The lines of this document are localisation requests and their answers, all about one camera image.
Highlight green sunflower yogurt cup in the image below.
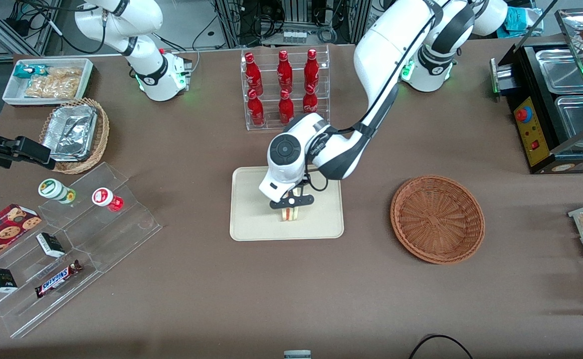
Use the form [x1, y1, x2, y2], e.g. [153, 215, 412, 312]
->
[38, 178, 77, 205]

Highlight teal snack packet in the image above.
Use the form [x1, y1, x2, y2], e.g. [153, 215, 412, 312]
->
[13, 64, 48, 80]

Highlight red plaid cookie box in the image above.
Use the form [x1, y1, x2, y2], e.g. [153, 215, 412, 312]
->
[0, 203, 43, 274]

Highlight clear bag fried snacks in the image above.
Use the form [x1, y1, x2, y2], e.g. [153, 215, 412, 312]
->
[24, 67, 84, 99]

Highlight teal plastic bag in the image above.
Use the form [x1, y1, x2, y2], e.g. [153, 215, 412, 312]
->
[503, 6, 544, 38]

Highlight cream rectangular serving tray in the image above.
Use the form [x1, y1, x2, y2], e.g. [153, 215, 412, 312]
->
[229, 166, 345, 242]

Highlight aluminium foil container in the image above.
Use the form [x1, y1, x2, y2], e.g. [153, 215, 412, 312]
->
[41, 104, 99, 162]

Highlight red lid yogurt cup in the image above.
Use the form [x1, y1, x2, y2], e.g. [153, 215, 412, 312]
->
[92, 187, 124, 212]

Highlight black floor cable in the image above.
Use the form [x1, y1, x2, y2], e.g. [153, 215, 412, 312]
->
[408, 334, 474, 359]

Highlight white rectangular snack bin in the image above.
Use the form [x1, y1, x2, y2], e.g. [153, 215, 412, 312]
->
[2, 58, 95, 107]

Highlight Snickers chocolate bar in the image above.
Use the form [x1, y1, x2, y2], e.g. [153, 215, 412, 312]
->
[34, 260, 84, 299]

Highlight brown round wicker basket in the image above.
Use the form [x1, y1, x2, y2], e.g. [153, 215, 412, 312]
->
[390, 175, 486, 265]

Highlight aluminium frame equipment rack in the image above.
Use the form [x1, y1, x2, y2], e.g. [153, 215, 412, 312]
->
[211, 0, 374, 46]

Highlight black food warmer machine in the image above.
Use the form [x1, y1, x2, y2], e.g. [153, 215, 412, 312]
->
[490, 7, 583, 175]

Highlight red cola bottle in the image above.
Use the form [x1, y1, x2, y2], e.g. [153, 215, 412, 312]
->
[278, 89, 295, 125]
[303, 84, 319, 114]
[247, 89, 265, 127]
[277, 50, 293, 93]
[244, 52, 263, 95]
[304, 48, 320, 91]

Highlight clear acrylic tiered shelf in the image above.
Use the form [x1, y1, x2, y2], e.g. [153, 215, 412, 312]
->
[0, 162, 164, 339]

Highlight clear acrylic bottle rack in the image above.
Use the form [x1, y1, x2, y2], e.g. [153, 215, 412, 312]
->
[240, 44, 331, 132]

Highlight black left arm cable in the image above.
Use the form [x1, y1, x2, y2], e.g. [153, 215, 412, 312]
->
[299, 169, 330, 194]

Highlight light wicker basket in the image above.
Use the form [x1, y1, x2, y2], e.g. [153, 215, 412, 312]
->
[39, 98, 110, 175]

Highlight black Face print box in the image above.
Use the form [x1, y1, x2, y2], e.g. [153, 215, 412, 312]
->
[0, 268, 18, 294]

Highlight triangle sandwich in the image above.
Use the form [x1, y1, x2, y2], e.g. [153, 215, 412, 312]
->
[280, 186, 303, 223]

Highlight small black text box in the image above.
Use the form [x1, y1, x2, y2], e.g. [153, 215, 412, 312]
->
[36, 232, 66, 259]

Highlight steel warmer pan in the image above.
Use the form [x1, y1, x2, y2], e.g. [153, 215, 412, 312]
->
[535, 48, 583, 95]
[555, 95, 583, 145]

